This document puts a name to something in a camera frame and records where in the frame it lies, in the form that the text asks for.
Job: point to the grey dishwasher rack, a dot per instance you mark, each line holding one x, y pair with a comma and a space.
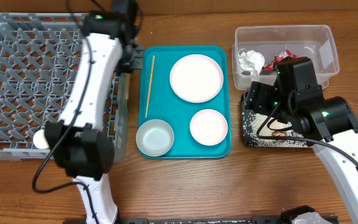
40, 55

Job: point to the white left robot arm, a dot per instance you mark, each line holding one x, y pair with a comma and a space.
77, 141

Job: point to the small white bowl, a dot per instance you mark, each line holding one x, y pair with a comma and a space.
155, 138

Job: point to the teal plastic tray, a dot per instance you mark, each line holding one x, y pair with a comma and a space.
167, 106

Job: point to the white round plate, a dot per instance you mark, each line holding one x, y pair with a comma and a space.
196, 78

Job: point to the red snack wrapper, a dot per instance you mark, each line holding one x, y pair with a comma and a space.
281, 56

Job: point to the clear plastic bin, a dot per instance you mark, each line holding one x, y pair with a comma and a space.
313, 41

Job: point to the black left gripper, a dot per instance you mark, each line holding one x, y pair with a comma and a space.
136, 61

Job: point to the dark brown food lump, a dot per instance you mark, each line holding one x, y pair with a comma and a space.
279, 134

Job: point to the wooden chopstick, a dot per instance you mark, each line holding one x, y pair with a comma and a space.
150, 86
126, 87

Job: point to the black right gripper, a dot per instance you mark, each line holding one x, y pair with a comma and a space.
257, 98

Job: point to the white paper cup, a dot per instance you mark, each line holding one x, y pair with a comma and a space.
39, 140

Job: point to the white napkin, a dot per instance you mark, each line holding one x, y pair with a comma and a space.
251, 62

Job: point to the black flat tray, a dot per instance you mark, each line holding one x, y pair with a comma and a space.
250, 133

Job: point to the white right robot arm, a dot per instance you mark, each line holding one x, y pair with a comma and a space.
296, 110

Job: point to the white bowl with rice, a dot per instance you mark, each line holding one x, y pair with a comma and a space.
208, 127

